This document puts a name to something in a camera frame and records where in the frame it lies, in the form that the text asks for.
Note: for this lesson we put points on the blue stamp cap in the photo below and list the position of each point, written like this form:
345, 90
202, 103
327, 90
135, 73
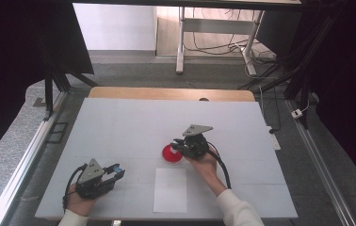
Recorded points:
118, 170

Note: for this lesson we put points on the white metal desk frame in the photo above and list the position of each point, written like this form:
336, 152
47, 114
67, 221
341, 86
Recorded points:
217, 25

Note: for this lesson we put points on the person's left hand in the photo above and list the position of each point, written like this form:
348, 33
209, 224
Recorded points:
80, 204

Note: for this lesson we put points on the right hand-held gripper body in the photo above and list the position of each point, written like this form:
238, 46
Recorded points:
196, 146

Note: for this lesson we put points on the aluminium floor rail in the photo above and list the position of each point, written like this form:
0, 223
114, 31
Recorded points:
22, 163
320, 163

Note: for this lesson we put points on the white table cover board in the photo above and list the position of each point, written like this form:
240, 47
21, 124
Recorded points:
135, 125

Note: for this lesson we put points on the person's right hand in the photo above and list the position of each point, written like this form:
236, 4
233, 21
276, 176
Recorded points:
206, 166

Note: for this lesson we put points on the small white plug adapter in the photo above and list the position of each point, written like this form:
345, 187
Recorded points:
297, 113

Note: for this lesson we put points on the black curtain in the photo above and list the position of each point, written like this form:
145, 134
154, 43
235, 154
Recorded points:
348, 78
16, 62

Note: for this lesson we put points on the white power strip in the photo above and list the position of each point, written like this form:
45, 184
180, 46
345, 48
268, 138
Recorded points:
274, 138

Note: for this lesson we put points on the white paper sheet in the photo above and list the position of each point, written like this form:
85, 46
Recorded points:
170, 191

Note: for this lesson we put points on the wooden table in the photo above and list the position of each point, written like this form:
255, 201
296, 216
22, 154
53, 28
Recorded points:
166, 93

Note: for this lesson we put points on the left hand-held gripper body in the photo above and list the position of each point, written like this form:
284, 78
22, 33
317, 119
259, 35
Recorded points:
89, 185

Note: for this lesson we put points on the black stand legs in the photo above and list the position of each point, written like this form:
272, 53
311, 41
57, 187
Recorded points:
298, 72
53, 84

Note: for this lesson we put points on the red ink pad dish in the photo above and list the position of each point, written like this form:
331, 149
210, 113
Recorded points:
168, 156

